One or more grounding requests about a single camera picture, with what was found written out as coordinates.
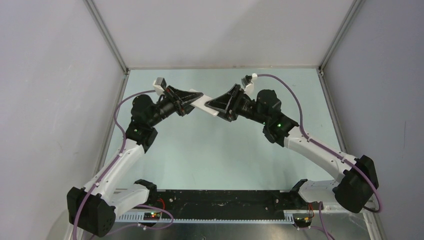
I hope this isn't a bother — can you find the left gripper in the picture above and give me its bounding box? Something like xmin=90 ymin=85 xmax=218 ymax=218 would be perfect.
xmin=148 ymin=85 xmax=204 ymax=127

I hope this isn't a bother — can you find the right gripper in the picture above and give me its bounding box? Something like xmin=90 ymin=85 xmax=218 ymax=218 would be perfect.
xmin=205 ymin=84 xmax=268 ymax=126

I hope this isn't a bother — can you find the white remote control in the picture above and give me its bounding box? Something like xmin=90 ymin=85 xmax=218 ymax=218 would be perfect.
xmin=190 ymin=94 xmax=219 ymax=117

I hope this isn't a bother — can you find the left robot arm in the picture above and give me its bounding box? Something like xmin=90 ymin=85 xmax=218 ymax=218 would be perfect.
xmin=66 ymin=86 xmax=204 ymax=240

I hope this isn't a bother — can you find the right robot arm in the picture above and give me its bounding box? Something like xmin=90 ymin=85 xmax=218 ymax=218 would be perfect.
xmin=204 ymin=84 xmax=379 ymax=213

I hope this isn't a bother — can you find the left controller board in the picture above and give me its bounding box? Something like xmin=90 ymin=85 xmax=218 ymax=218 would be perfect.
xmin=143 ymin=212 xmax=161 ymax=221

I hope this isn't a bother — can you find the controller board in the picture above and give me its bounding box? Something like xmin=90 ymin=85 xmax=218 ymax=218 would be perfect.
xmin=143 ymin=212 xmax=161 ymax=221
xmin=293 ymin=216 xmax=312 ymax=226

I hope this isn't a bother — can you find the right controller board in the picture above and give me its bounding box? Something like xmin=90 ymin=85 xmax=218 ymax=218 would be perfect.
xmin=293 ymin=216 xmax=312 ymax=226

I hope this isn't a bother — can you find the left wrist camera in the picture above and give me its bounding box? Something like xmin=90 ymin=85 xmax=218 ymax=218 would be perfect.
xmin=152 ymin=77 xmax=167 ymax=96

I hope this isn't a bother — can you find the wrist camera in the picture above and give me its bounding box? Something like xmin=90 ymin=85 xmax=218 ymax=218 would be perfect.
xmin=152 ymin=77 xmax=167 ymax=96
xmin=241 ymin=73 xmax=258 ymax=96

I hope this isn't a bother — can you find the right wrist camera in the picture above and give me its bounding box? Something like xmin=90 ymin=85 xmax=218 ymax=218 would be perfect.
xmin=241 ymin=73 xmax=258 ymax=96

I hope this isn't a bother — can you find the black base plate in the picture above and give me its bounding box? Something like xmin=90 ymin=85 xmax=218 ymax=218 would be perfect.
xmin=146 ymin=189 xmax=309 ymax=221

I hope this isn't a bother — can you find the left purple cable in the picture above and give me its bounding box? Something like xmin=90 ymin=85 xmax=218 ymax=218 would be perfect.
xmin=72 ymin=89 xmax=157 ymax=240

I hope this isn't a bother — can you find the purple cable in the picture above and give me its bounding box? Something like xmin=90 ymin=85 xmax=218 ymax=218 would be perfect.
xmin=256 ymin=74 xmax=383 ymax=214
xmin=72 ymin=89 xmax=157 ymax=240

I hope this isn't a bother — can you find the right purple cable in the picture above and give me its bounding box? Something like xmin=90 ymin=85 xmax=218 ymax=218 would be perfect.
xmin=256 ymin=74 xmax=383 ymax=214

